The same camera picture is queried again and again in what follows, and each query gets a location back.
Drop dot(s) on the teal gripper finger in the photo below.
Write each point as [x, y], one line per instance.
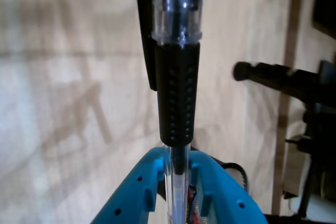
[225, 197]
[131, 195]

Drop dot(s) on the clear pen with black cap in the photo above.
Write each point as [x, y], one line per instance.
[178, 90]

